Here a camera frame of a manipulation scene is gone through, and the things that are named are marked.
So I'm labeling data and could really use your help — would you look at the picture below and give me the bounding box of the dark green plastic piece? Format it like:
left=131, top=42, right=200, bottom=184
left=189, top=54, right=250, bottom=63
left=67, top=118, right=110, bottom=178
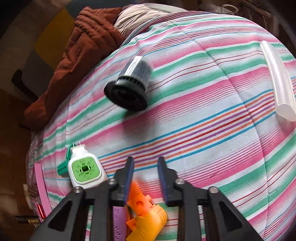
left=56, top=147, right=72, bottom=177

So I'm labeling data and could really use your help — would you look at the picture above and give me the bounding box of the grey yellow blue headboard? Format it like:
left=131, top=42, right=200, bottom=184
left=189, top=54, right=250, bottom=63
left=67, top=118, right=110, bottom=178
left=0, top=0, right=79, bottom=98

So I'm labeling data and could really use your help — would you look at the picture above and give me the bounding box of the striped bedspread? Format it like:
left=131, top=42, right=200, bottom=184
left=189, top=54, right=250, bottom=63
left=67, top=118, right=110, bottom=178
left=26, top=11, right=295, bottom=240

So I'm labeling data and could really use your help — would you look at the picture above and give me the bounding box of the white pillow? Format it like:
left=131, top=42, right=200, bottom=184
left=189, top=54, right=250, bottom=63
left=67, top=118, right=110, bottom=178
left=114, top=3, right=186, bottom=38

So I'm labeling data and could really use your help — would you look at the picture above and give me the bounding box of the orange block toy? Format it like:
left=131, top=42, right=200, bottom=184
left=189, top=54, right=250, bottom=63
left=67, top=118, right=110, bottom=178
left=126, top=181, right=168, bottom=241

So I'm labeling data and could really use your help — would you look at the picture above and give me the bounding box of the rust brown comforter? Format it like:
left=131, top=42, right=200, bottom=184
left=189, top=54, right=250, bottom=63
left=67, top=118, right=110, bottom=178
left=23, top=6, right=124, bottom=132

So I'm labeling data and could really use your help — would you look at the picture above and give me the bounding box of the white green plug-in freshener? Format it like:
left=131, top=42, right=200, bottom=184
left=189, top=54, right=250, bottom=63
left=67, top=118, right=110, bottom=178
left=67, top=143, right=107, bottom=189

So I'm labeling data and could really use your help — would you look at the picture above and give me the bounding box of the pink white tray box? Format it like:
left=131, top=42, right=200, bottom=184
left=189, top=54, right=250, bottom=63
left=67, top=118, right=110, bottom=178
left=32, top=163, right=52, bottom=222

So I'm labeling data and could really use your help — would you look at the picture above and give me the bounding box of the black funnel shaped cap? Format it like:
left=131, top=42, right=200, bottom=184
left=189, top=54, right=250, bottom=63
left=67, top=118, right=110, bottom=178
left=104, top=56, right=152, bottom=112

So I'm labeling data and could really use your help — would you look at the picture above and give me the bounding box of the translucent white tube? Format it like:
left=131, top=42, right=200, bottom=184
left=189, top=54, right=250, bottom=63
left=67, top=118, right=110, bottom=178
left=260, top=41, right=295, bottom=121

